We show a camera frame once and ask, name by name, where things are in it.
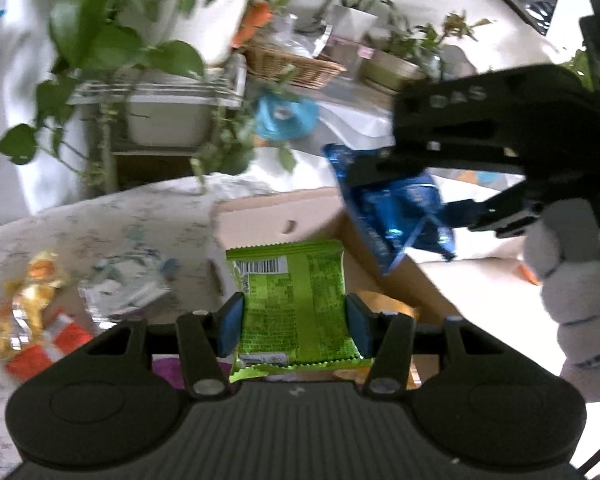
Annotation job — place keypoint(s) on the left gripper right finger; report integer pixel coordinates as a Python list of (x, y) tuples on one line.
[(387, 339)]

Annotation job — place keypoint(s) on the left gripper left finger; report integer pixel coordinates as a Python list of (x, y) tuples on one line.
[(202, 340)]

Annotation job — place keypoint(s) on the green snack packet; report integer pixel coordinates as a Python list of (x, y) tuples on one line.
[(295, 309)]

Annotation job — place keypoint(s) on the white blue snack packet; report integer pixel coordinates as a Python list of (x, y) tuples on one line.
[(127, 289)]

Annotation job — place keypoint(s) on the blue foil snack packet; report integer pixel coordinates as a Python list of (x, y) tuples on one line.
[(392, 217)]

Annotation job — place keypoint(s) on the white gloved hand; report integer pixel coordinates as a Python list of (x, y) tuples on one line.
[(562, 249)]

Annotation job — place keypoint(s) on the red snack packet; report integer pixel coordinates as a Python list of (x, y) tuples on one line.
[(61, 337)]

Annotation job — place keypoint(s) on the cardboard box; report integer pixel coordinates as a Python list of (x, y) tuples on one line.
[(320, 215)]

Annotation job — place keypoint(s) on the green round plant pot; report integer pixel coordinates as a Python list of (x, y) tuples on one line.
[(388, 73)]

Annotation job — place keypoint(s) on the orange yellow snack packet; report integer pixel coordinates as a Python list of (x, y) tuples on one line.
[(25, 301)]

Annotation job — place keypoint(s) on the lower white plant pot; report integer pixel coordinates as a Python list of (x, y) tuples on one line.
[(174, 125)]

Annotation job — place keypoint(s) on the white metal plant stand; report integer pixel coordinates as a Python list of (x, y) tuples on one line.
[(224, 87)]

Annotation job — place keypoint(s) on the white square plant pot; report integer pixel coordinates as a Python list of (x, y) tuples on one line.
[(350, 24)]

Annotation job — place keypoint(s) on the wicker basket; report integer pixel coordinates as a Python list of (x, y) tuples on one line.
[(268, 63)]

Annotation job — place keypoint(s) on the large pothos plant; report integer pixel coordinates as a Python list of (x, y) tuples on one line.
[(91, 44)]

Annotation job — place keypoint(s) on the orange cup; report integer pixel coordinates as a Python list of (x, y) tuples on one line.
[(256, 17)]

